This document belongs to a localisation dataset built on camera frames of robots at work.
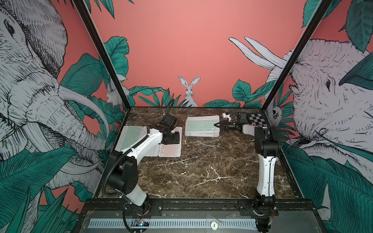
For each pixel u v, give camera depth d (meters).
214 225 0.70
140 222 0.70
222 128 0.96
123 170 0.44
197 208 0.75
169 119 0.70
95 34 0.78
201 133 1.00
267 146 0.63
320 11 0.70
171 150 0.95
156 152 0.95
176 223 0.70
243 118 0.90
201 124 1.04
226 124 0.93
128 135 1.04
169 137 0.74
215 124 1.00
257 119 1.11
